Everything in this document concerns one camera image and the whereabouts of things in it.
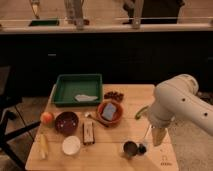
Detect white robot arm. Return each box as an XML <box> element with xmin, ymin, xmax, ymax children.
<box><xmin>147</xmin><ymin>74</ymin><xmax>213</xmax><ymax>146</ymax></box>

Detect metal measuring cup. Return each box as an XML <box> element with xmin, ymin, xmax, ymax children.
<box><xmin>123</xmin><ymin>141</ymin><xmax>138</xmax><ymax>158</ymax></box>

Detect white crumpled paper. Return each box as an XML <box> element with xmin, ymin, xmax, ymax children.
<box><xmin>74</xmin><ymin>94</ymin><xmax>98</xmax><ymax>102</ymax></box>

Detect white paper cup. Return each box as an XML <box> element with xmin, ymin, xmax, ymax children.
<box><xmin>62</xmin><ymin>136</ymin><xmax>81</xmax><ymax>155</ymax></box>

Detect black and white ladle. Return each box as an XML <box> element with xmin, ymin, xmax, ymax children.
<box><xmin>138</xmin><ymin>125</ymin><xmax>152</xmax><ymax>155</ymax></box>

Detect orange bowl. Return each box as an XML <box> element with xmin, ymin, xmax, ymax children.
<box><xmin>97</xmin><ymin>101</ymin><xmax>123</xmax><ymax>126</ymax></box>

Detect blue sponge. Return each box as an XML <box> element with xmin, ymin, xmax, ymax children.
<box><xmin>102</xmin><ymin>103</ymin><xmax>116</xmax><ymax>121</ymax></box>

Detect dark red grapes bunch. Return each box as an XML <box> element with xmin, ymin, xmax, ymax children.
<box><xmin>104</xmin><ymin>91</ymin><xmax>124</xmax><ymax>102</ymax></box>

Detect brown rectangular block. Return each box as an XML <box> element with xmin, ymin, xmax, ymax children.
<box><xmin>83</xmin><ymin>121</ymin><xmax>95</xmax><ymax>145</ymax></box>

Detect dark brown bowl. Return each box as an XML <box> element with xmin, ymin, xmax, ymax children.
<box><xmin>55</xmin><ymin>112</ymin><xmax>79</xmax><ymax>136</ymax></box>

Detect green plastic tray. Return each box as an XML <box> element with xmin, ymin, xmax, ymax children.
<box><xmin>51</xmin><ymin>74</ymin><xmax>103</xmax><ymax>107</ymax></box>

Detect red apple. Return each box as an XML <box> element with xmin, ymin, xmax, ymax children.
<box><xmin>40</xmin><ymin>112</ymin><xmax>54</xmax><ymax>126</ymax></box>

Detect black chair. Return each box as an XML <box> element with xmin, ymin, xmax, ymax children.
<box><xmin>0</xmin><ymin>65</ymin><xmax>42</xmax><ymax>171</ymax></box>

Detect green item on counter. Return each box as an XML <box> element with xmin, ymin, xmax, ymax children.
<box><xmin>29</xmin><ymin>20</ymin><xmax>59</xmax><ymax>26</ymax></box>

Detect wooden handled spoon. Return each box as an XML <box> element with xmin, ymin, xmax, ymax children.
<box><xmin>84</xmin><ymin>112</ymin><xmax>109</xmax><ymax>127</ymax></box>

